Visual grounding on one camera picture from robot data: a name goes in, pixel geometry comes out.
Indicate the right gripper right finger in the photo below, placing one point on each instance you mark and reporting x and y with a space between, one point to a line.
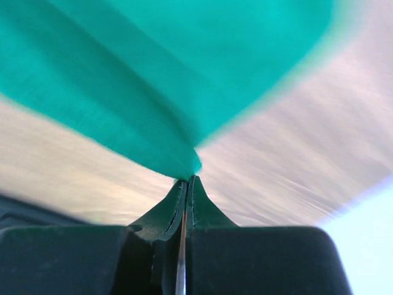
223 258

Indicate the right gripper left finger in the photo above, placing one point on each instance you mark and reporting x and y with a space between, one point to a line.
47 252

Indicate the green t-shirt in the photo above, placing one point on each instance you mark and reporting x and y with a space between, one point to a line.
151 80

